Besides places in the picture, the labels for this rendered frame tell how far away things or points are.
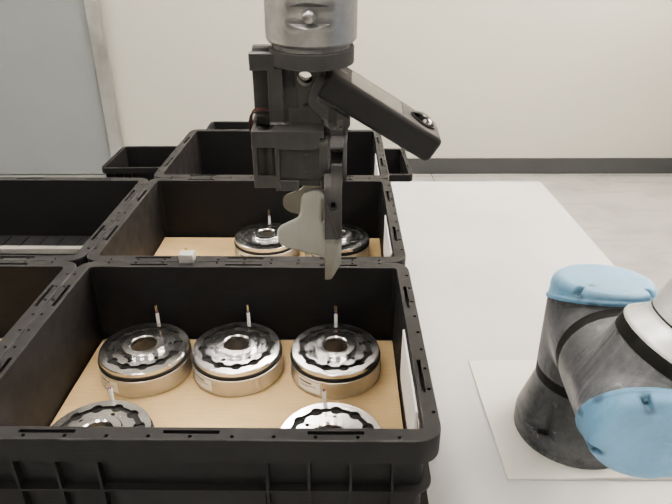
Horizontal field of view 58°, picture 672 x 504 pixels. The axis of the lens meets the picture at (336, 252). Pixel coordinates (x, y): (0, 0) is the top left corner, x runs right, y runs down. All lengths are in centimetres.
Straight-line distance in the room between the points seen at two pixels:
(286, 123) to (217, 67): 320
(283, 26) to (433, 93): 326
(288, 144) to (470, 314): 64
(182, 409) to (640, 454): 46
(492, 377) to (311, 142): 54
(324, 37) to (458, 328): 66
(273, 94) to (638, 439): 45
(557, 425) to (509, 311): 35
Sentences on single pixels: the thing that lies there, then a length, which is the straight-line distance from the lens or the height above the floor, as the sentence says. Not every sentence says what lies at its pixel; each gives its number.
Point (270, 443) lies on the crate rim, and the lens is 50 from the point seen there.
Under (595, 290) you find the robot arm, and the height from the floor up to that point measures 94.
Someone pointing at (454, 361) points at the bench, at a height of 70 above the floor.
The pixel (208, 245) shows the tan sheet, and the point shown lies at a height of 83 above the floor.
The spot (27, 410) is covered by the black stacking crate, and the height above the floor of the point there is 87.
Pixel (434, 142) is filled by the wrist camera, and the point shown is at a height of 112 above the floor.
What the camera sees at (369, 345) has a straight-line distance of 71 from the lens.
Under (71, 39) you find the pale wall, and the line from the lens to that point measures 390.
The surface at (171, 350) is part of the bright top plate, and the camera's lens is 72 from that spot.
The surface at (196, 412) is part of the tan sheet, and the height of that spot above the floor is 83.
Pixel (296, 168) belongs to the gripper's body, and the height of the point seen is 110.
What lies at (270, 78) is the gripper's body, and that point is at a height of 118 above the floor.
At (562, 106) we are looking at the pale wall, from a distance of 396.
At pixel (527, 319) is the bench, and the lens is 110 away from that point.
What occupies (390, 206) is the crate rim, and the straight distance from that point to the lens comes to 90.
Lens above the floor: 127
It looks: 27 degrees down
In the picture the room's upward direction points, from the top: straight up
